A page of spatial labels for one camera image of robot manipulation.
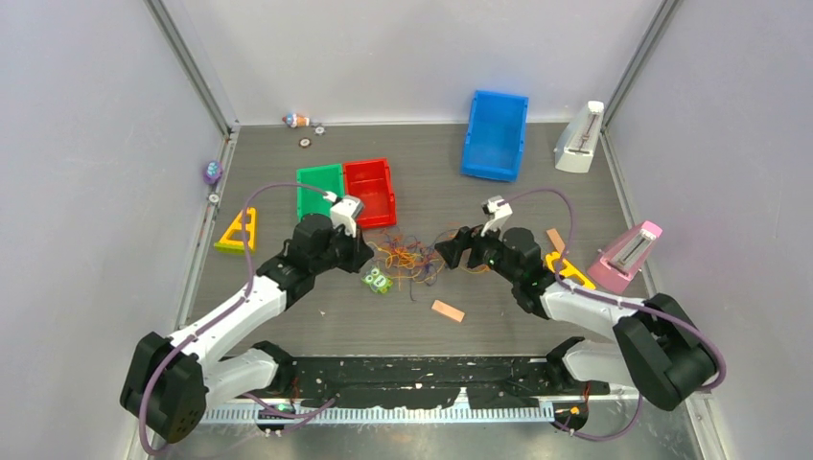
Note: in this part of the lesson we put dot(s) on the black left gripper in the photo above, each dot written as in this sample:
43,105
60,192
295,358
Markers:
360,252

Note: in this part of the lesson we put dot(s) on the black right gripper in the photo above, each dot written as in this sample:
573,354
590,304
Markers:
467,238

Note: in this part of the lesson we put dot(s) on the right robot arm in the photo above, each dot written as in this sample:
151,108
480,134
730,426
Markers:
650,344

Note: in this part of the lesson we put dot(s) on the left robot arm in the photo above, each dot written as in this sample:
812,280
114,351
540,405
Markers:
172,380

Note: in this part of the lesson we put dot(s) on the wooden block near right arm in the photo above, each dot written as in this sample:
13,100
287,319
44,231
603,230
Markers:
556,240

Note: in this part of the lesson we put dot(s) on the green frog toy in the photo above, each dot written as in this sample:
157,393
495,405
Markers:
377,281

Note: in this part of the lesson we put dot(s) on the green plastic bin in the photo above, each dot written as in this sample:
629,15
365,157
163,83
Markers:
328,178

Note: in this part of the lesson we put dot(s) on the wooden block front centre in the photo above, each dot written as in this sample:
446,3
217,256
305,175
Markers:
448,311

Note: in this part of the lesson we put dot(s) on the red plastic bin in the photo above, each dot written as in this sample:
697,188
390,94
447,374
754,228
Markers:
370,181

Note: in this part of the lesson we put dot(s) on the yellow triangle toy right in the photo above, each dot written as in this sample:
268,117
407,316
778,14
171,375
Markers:
566,270

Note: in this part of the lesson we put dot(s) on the yellow triangle toy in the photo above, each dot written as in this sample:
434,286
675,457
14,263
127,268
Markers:
566,270
240,235

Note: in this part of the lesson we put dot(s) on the blue plastic bin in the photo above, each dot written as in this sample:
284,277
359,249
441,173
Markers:
495,138

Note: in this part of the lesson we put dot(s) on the yellow triangle toy left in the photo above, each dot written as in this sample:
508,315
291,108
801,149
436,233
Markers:
240,235

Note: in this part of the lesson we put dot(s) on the small clown figurine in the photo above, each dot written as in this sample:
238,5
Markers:
295,120

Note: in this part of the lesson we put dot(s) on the purple round toy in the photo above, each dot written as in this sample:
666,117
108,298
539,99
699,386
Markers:
212,172

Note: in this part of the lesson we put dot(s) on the pink metronome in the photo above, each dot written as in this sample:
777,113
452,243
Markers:
619,262

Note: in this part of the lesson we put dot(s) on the white metronome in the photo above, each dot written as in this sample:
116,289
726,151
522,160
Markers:
575,148

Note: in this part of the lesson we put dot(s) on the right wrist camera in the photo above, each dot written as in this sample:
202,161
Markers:
498,212

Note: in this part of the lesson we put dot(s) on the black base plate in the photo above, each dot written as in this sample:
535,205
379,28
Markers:
427,382

